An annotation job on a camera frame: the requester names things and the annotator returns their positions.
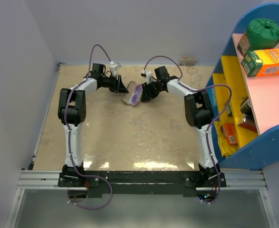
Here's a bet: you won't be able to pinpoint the aluminium front frame rail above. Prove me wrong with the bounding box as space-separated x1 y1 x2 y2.
6 170 278 228

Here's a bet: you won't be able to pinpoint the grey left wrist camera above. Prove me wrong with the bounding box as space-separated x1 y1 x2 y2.
109 61 121 76

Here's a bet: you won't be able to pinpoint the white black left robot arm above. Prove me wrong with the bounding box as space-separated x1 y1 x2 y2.
58 61 128 186

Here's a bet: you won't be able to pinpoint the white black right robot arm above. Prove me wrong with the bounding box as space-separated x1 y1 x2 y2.
141 66 220 187

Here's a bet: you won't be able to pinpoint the blue pink yellow shelf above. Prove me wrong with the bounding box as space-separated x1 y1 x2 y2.
207 2 279 170

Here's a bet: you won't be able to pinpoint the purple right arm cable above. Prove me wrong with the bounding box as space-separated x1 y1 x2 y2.
143 56 233 205

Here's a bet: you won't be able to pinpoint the pink transparent sunglasses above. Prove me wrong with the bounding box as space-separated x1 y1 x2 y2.
129 84 143 106

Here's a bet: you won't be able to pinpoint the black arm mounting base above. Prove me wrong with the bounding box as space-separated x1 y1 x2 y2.
58 171 227 198

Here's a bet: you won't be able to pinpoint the orange green snack box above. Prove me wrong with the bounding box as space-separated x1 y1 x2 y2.
241 48 279 77

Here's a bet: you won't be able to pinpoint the green wrapped package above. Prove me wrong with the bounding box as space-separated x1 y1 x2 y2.
245 18 279 51

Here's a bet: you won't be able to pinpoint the small brown printed box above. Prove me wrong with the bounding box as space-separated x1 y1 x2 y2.
237 32 250 56

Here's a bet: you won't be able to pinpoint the aluminium table edge rail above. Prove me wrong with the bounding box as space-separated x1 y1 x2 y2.
27 62 66 171

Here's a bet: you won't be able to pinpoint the printed glasses case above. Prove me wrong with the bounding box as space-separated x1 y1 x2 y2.
123 81 139 105

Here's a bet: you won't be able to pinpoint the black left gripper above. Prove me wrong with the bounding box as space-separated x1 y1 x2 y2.
101 74 129 94

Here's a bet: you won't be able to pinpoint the dark foil snack packet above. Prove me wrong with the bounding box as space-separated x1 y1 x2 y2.
237 97 258 133

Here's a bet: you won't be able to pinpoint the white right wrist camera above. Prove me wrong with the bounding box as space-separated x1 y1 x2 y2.
141 70 154 84

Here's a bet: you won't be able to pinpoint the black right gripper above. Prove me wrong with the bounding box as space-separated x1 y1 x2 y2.
142 80 164 102

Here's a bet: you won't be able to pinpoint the green box in shelf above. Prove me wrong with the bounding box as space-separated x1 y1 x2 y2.
226 104 232 117

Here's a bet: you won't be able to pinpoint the orange box on shelf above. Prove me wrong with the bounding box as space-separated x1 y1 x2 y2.
221 123 238 145

